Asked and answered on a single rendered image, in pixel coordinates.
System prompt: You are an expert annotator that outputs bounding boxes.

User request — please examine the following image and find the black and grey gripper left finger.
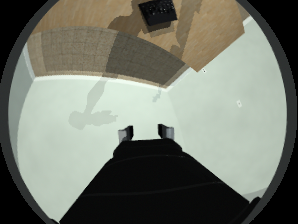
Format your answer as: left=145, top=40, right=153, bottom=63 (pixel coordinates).
left=118, top=125, right=134, bottom=144

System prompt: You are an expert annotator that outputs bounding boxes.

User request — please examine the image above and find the black rectangular box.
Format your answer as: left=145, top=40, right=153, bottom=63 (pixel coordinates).
left=138, top=0, right=177, bottom=26

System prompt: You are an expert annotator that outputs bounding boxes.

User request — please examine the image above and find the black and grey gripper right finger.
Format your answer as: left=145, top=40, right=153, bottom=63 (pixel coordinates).
left=158, top=124, right=174, bottom=140

